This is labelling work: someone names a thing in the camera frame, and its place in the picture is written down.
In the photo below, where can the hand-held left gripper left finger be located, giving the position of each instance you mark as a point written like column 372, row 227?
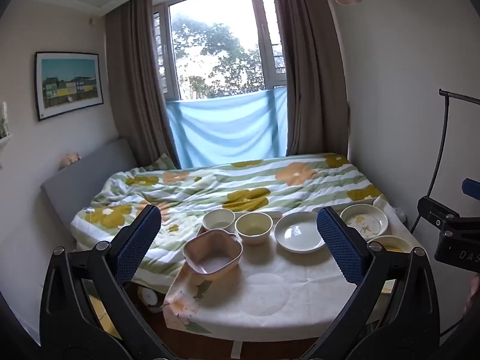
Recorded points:
column 138, row 245

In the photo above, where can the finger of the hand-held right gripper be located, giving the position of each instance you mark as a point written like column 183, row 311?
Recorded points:
column 437, row 212
column 471, row 188

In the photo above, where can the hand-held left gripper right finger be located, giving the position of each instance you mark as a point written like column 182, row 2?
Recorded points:
column 341, row 247

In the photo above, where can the duck printed plate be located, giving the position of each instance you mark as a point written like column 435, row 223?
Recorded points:
column 365, row 222

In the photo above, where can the white plate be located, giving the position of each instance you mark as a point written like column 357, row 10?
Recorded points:
column 298, row 234

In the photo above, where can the pale yellow plate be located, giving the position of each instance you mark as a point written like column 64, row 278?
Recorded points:
column 392, row 243

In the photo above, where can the pink square bowl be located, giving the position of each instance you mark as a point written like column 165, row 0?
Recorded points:
column 215, row 257

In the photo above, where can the person's right hand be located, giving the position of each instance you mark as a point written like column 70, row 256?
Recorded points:
column 473, row 294

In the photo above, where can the white round object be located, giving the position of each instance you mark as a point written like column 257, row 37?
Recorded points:
column 152, row 297

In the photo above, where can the floral white tablecloth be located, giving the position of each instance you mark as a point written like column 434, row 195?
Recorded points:
column 270, row 288

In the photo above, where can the white small bowl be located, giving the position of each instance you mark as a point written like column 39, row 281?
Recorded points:
column 218, row 220

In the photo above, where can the cream bowl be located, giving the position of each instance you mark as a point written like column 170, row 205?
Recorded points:
column 254, row 228

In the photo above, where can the black rod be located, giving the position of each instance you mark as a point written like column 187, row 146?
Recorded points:
column 461, row 97

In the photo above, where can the grey padded headboard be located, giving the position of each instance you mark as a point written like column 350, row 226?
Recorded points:
column 75, row 180

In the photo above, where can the floral striped blanket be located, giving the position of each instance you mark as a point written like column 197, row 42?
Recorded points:
column 210, row 187

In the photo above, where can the small plush toy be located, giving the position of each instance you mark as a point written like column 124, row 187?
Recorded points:
column 70, row 158

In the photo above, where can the light blue cloth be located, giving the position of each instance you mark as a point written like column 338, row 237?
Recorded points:
column 225, row 131

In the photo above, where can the white table leg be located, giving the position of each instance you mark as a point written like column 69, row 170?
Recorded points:
column 237, row 349

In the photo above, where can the brown curtain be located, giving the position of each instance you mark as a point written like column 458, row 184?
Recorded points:
column 311, row 82
column 135, row 82

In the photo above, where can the framed houses picture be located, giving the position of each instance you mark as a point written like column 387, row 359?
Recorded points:
column 69, row 84

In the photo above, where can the window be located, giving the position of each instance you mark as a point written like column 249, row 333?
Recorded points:
column 213, row 41

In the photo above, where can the white wall shelf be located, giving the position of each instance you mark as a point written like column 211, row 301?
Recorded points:
column 4, row 138

